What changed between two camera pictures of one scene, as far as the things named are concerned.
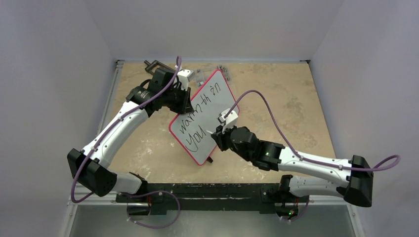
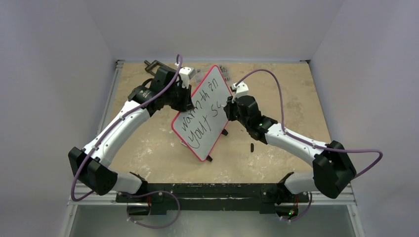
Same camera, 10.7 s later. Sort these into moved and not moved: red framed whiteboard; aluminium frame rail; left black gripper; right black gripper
Moved: right black gripper
Not moved: red framed whiteboard; aluminium frame rail; left black gripper
